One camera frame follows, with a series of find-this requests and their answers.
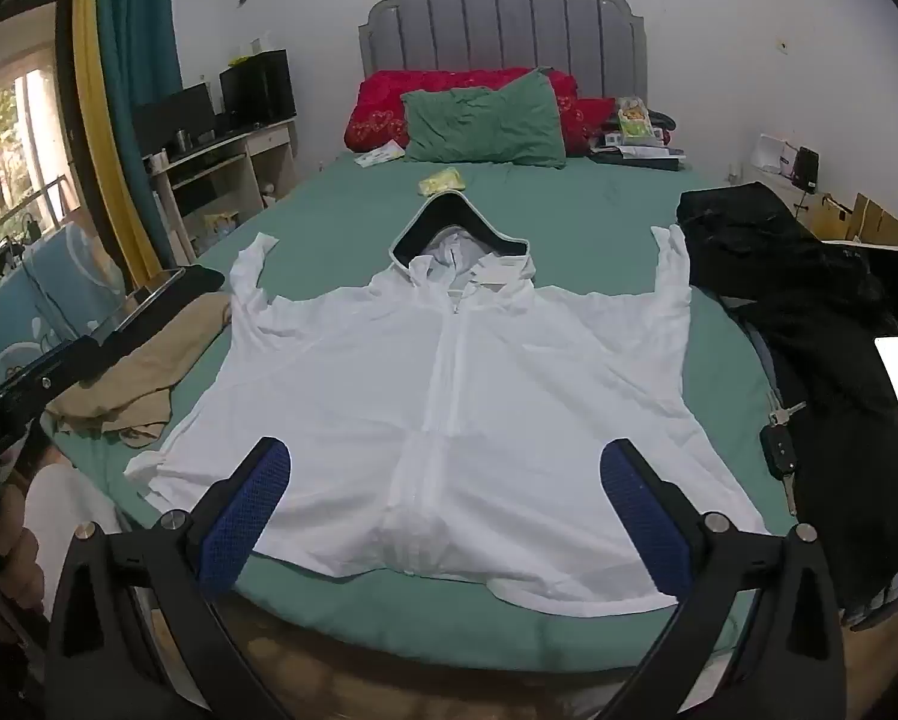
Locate grey padded headboard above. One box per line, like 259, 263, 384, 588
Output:
357, 0, 649, 102

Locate bed with green sheet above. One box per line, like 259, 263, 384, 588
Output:
44, 0, 898, 680

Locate white towel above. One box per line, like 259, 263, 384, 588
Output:
124, 193, 767, 620

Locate wooden shelf unit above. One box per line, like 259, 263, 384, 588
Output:
143, 120, 300, 265

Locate yellow curtain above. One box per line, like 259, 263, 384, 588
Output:
72, 0, 166, 293

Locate black clothes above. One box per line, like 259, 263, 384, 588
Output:
678, 181, 898, 627

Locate car key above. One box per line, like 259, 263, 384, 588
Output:
759, 399, 807, 516

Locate black monitor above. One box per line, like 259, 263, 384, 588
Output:
132, 82, 217, 152

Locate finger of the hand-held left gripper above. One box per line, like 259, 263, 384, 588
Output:
35, 315, 148, 410

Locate tan pants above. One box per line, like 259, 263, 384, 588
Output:
46, 292, 232, 451

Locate white box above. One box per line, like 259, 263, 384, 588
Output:
749, 133, 803, 179

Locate green pillow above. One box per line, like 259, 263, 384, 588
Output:
402, 69, 568, 168

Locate black computer tower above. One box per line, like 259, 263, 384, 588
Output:
218, 50, 298, 128

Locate cardboard boxes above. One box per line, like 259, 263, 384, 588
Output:
809, 193, 898, 247

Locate small yellow cloth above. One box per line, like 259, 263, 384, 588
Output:
417, 169, 466, 196

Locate pile of books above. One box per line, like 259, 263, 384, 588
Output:
590, 96, 692, 171

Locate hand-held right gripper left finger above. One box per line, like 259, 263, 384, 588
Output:
44, 435, 292, 720

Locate person's left hand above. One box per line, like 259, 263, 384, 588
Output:
0, 465, 46, 616

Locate black garment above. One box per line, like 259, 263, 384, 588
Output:
92, 265, 226, 361

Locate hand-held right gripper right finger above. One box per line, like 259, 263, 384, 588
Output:
599, 439, 848, 720

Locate red patterned pillow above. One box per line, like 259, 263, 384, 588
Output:
344, 69, 616, 156

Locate window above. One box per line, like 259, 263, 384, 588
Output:
0, 67, 82, 282

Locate teal curtain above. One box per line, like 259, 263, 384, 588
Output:
96, 0, 187, 166

